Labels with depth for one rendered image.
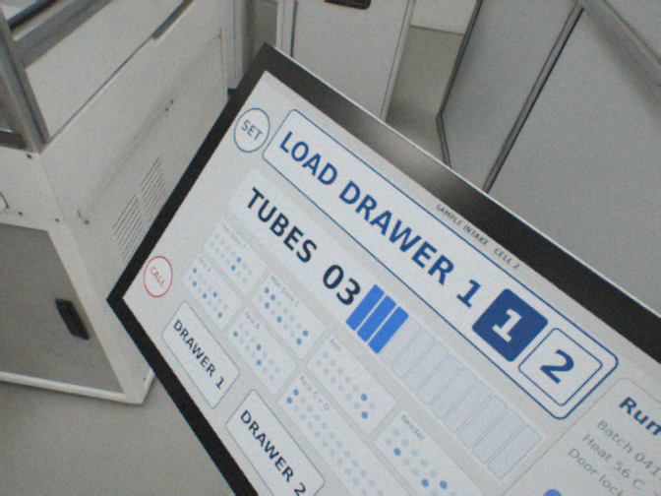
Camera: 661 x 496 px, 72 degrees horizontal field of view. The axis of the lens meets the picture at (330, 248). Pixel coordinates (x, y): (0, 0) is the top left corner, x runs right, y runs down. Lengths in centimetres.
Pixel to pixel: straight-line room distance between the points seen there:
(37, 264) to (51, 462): 68
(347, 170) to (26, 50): 51
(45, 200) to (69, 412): 87
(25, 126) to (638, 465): 74
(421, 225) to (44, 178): 61
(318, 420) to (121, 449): 117
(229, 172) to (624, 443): 35
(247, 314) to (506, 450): 22
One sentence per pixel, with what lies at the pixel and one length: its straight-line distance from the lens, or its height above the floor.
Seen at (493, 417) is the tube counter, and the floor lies 112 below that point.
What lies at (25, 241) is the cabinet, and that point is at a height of 72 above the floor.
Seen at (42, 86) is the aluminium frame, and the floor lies 102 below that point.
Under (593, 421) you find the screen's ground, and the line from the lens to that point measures 31.
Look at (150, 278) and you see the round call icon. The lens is 48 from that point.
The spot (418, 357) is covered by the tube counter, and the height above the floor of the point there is 111.
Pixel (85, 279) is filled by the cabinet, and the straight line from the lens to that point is 99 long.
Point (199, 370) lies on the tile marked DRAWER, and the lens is 43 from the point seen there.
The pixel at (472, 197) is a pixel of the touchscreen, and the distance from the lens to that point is 32.
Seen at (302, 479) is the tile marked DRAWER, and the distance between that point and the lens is 39.
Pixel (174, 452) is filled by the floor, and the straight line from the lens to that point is 147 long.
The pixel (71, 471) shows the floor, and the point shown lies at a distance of 152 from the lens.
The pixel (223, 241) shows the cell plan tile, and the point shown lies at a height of 107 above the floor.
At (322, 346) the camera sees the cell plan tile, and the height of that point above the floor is 108.
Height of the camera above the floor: 138
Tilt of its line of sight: 47 degrees down
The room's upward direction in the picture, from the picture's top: 12 degrees clockwise
